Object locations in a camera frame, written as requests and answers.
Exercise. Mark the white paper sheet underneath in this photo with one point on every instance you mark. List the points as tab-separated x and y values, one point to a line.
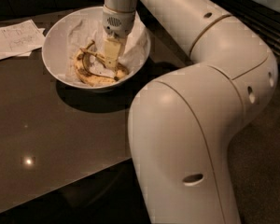
28	54

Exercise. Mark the white paper lining in bowl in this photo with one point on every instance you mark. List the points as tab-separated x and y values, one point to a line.
86	27

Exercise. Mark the white gripper with grille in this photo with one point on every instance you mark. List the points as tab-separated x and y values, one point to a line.
118	22

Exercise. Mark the spotted banana lying in bowl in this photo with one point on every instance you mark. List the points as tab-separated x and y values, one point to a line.
93	81

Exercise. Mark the white printed paper sheet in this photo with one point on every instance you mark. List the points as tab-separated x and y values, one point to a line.
20	38

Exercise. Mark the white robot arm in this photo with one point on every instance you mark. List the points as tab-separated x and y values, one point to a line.
180	124

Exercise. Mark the spotted banana with long stem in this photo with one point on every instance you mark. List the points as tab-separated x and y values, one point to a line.
119	72

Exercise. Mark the white bowl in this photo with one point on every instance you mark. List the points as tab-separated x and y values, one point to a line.
54	51

